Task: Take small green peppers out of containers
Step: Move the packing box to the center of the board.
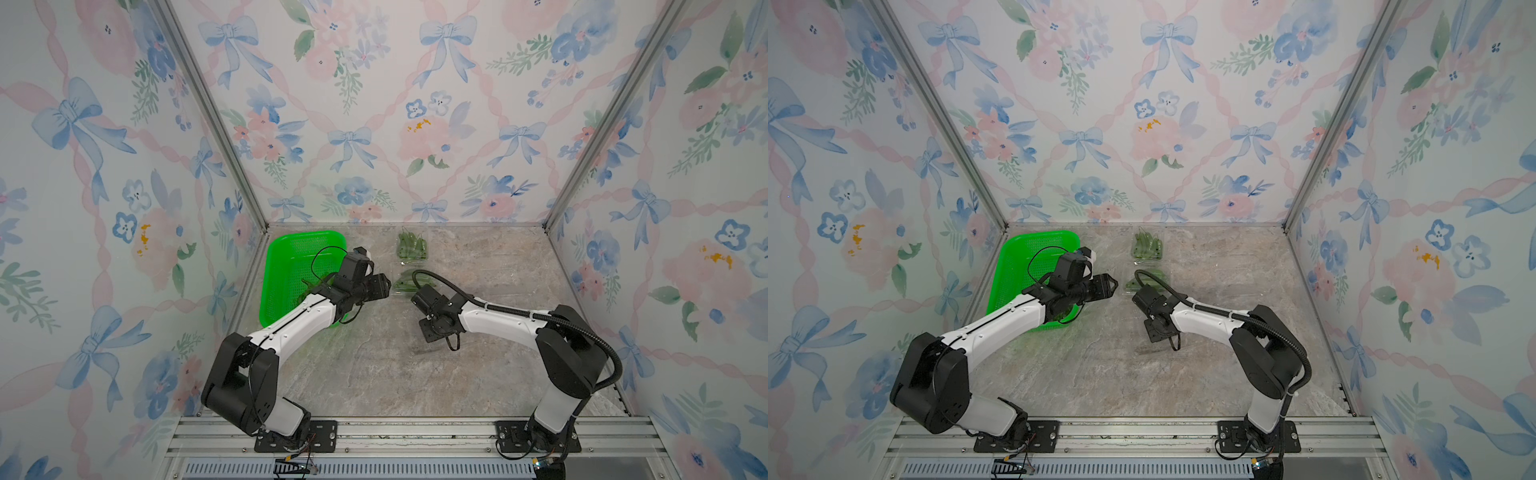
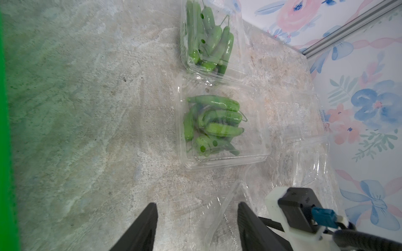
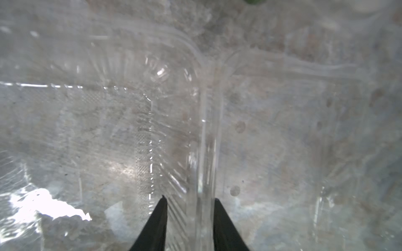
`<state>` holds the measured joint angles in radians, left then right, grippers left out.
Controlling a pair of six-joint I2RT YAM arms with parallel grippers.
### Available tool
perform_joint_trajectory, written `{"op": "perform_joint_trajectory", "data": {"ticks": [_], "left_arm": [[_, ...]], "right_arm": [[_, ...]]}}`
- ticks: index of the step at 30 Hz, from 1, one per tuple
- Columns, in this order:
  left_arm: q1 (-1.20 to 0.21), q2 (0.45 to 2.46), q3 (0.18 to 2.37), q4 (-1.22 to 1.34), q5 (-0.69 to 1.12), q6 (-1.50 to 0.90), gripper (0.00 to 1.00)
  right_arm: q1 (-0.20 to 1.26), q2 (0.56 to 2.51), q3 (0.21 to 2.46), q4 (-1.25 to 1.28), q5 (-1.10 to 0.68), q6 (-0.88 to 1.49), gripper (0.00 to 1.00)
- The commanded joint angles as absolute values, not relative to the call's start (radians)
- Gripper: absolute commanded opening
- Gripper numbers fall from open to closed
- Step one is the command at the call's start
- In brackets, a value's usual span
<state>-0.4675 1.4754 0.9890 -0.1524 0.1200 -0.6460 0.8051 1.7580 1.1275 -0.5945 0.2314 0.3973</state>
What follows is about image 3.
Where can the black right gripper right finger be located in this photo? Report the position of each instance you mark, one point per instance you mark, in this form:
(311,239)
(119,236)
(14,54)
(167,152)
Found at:
(225,235)

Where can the clear pepper container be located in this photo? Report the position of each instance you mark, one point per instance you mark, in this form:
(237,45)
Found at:
(254,2)
(100,120)

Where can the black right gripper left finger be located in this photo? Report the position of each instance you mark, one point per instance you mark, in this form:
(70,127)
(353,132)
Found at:
(153,235)

